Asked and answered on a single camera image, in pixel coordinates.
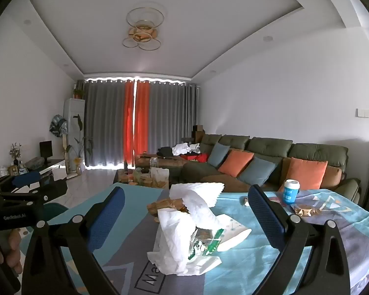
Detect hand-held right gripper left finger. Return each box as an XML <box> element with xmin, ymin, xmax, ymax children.
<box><xmin>21</xmin><ymin>187</ymin><xmax>125</xmax><ymax>295</ymax></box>

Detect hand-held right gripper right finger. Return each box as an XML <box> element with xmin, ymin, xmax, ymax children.
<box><xmin>247</xmin><ymin>184</ymin><xmax>355</xmax><ymax>295</ymax></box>

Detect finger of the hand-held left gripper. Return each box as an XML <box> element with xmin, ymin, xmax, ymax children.
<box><xmin>0</xmin><ymin>181</ymin><xmax>69</xmax><ymax>206</ymax></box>
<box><xmin>0</xmin><ymin>171</ymin><xmax>54</xmax><ymax>193</ymax></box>

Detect person's left hand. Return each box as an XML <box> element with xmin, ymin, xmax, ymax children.
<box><xmin>0</xmin><ymin>229</ymin><xmax>24</xmax><ymax>275</ymax></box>

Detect flower vase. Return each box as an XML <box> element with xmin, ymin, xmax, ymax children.
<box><xmin>9</xmin><ymin>142</ymin><xmax>23</xmax><ymax>166</ymax></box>

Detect black monitor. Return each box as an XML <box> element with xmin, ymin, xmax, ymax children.
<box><xmin>39</xmin><ymin>140</ymin><xmax>53</xmax><ymax>164</ymax></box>

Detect white tv cabinet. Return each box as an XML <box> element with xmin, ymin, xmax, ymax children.
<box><xmin>21</xmin><ymin>158</ymin><xmax>69</xmax><ymax>188</ymax></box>

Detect white dotted packet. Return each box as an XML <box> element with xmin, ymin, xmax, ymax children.
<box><xmin>215</xmin><ymin>213</ymin><xmax>253</xmax><ymax>252</ymax></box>

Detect blue white paper cup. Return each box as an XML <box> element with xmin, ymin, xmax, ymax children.
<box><xmin>283</xmin><ymin>179</ymin><xmax>301</xmax><ymax>205</ymax></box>

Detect small gold snack wrapper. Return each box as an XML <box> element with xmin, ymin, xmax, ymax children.
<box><xmin>291</xmin><ymin>204</ymin><xmax>322</xmax><ymax>218</ymax></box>

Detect blue cushion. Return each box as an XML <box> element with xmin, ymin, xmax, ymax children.
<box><xmin>207</xmin><ymin>143</ymin><xmax>231</xmax><ymax>168</ymax></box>
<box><xmin>238</xmin><ymin>157</ymin><xmax>277</xmax><ymax>186</ymax></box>

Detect printed blue tablecloth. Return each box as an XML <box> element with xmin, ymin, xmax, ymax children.
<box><xmin>18</xmin><ymin>182</ymin><xmax>369</xmax><ymax>295</ymax></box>

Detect orange cushion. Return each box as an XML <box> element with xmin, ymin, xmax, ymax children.
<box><xmin>285</xmin><ymin>157</ymin><xmax>328</xmax><ymax>191</ymax></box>
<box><xmin>218</xmin><ymin>149</ymin><xmax>255</xmax><ymax>178</ymax></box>

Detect green white snack wrapper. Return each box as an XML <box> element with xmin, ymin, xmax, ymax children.
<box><xmin>189</xmin><ymin>227</ymin><xmax>225</xmax><ymax>257</ymax></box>

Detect brown bread pack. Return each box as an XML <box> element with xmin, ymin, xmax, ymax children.
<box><xmin>147</xmin><ymin>197</ymin><xmax>189</xmax><ymax>222</ymax></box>

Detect covered standing fan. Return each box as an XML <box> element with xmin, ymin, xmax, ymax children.
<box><xmin>50</xmin><ymin>114</ymin><xmax>69</xmax><ymax>137</ymax></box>

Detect tall leafy potted plant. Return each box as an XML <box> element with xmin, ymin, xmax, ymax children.
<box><xmin>66</xmin><ymin>114</ymin><xmax>94</xmax><ymax>173</ymax></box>

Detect white paper bag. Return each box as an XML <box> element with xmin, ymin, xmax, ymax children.
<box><xmin>150</xmin><ymin>168</ymin><xmax>169</xmax><ymax>188</ymax></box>

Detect white plastic bag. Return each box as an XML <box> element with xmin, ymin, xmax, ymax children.
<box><xmin>147</xmin><ymin>209</ymin><xmax>222</xmax><ymax>276</ymax></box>

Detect white serrated plastic packet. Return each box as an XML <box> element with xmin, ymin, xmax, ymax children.
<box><xmin>169</xmin><ymin>182</ymin><xmax>225</xmax><ymax>212</ymax></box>

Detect green sofa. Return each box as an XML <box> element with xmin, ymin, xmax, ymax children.
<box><xmin>135</xmin><ymin>133</ymin><xmax>362</xmax><ymax>205</ymax></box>

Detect white standing air conditioner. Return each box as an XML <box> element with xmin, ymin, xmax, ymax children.
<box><xmin>63</xmin><ymin>98</ymin><xmax>86</xmax><ymax>173</ymax></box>

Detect red cloth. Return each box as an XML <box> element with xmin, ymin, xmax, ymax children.
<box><xmin>184</xmin><ymin>153</ymin><xmax>209</xmax><ymax>163</ymax></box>

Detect grey curtain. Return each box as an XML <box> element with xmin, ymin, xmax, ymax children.
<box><xmin>84</xmin><ymin>78</ymin><xmax>126</xmax><ymax>167</ymax></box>
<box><xmin>148</xmin><ymin>81</ymin><xmax>199</xmax><ymax>148</ymax></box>

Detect orange curtain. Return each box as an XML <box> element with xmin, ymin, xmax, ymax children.
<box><xmin>122</xmin><ymin>80</ymin><xmax>136</xmax><ymax>162</ymax></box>
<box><xmin>135</xmin><ymin>81</ymin><xmax>150</xmax><ymax>157</ymax></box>

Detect small potted plant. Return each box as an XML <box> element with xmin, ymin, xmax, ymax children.
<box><xmin>73</xmin><ymin>80</ymin><xmax>85</xmax><ymax>100</ymax></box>

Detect white clothes pile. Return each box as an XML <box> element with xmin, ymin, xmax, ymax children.
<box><xmin>171</xmin><ymin>143</ymin><xmax>201</xmax><ymax>156</ymax></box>

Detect brown cardboard boxes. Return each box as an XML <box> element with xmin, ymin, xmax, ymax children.
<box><xmin>191</xmin><ymin>124</ymin><xmax>205</xmax><ymax>143</ymax></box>

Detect gold ring ceiling lamp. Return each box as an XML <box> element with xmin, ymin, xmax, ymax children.
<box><xmin>122</xmin><ymin>6</ymin><xmax>166</xmax><ymax>50</ymax></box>

